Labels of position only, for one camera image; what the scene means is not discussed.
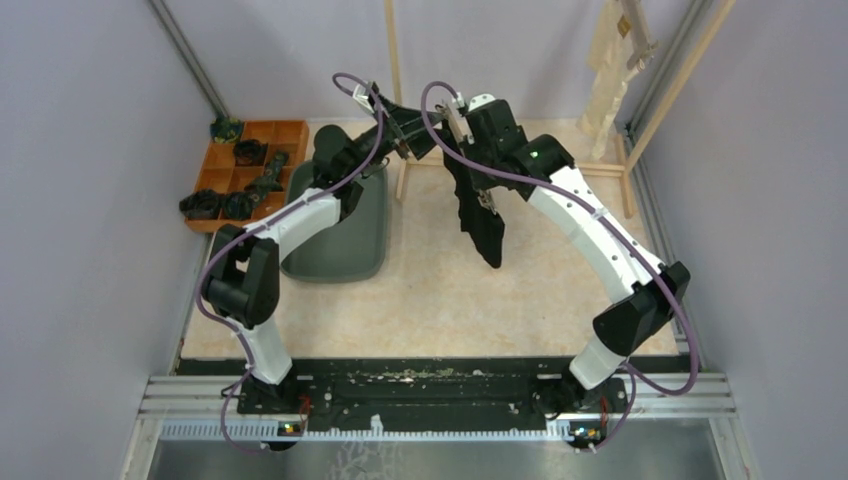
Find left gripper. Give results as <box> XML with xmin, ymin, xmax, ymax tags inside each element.
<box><xmin>344</xmin><ymin>92</ymin><xmax>448</xmax><ymax>179</ymax></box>

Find black garment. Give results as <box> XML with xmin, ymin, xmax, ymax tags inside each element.
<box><xmin>443</xmin><ymin>153</ymin><xmax>505</xmax><ymax>269</ymax></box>

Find beige cotton underwear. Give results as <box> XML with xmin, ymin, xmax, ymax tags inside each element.
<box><xmin>577</xmin><ymin>1</ymin><xmax>640</xmax><ymax>162</ymax></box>

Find beige clip hanger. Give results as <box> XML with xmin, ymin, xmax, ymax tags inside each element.
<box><xmin>618</xmin><ymin>0</ymin><xmax>659</xmax><ymax>70</ymax></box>

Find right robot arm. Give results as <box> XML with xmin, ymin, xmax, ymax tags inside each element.
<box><xmin>454</xmin><ymin>94</ymin><xmax>691</xmax><ymax>412</ymax></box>

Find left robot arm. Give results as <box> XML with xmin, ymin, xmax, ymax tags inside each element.
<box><xmin>195</xmin><ymin>84</ymin><xmax>440</xmax><ymax>414</ymax></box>

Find dark green plastic bin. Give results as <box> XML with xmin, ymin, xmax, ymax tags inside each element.
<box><xmin>280</xmin><ymin>170</ymin><xmax>389</xmax><ymax>284</ymax></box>

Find orange compartment tray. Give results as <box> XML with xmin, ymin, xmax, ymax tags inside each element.
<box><xmin>184</xmin><ymin>120</ymin><xmax>310</xmax><ymax>233</ymax></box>

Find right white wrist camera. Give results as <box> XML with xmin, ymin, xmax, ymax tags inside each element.
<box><xmin>465</xmin><ymin>93</ymin><xmax>496</xmax><ymax>113</ymax></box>

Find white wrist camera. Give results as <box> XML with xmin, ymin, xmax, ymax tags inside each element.
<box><xmin>465</xmin><ymin>93</ymin><xmax>496</xmax><ymax>113</ymax></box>
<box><xmin>351</xmin><ymin>84</ymin><xmax>375</xmax><ymax>117</ymax></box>

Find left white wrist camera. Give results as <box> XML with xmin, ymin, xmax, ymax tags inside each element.
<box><xmin>351</xmin><ymin>84</ymin><xmax>375</xmax><ymax>117</ymax></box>

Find wooden clothes rack frame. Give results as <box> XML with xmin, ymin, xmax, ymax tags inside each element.
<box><xmin>423</xmin><ymin>1</ymin><xmax>736</xmax><ymax>219</ymax></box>

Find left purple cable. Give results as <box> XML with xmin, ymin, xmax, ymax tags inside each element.
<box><xmin>194</xmin><ymin>71</ymin><xmax>387</xmax><ymax>456</ymax></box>

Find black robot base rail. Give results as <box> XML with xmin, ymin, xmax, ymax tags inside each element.
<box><xmin>237</xmin><ymin>357</ymin><xmax>628</xmax><ymax>433</ymax></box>

